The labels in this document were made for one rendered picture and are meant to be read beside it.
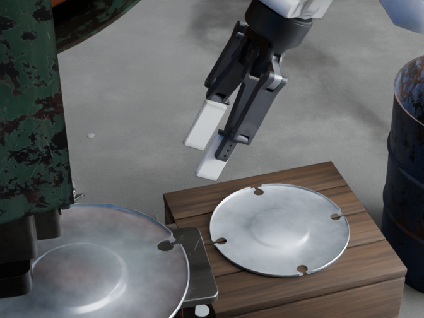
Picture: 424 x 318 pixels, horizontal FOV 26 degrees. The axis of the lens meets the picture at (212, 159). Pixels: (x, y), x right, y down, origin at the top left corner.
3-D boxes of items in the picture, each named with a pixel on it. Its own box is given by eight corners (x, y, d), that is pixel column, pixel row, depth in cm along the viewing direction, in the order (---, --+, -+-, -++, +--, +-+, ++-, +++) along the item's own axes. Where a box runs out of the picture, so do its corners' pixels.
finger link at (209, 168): (240, 133, 112) (241, 137, 111) (214, 178, 115) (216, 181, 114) (219, 127, 111) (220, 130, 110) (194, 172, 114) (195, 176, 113)
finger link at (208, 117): (207, 101, 115) (205, 98, 116) (183, 145, 118) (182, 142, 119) (227, 107, 117) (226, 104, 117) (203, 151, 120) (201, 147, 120)
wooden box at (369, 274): (320, 270, 232) (330, 159, 211) (387, 384, 203) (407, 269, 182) (167, 305, 222) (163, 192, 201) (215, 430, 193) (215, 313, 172)
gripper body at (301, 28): (325, 31, 105) (286, 96, 109) (301, -3, 111) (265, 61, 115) (270, 11, 101) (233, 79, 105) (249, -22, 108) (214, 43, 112)
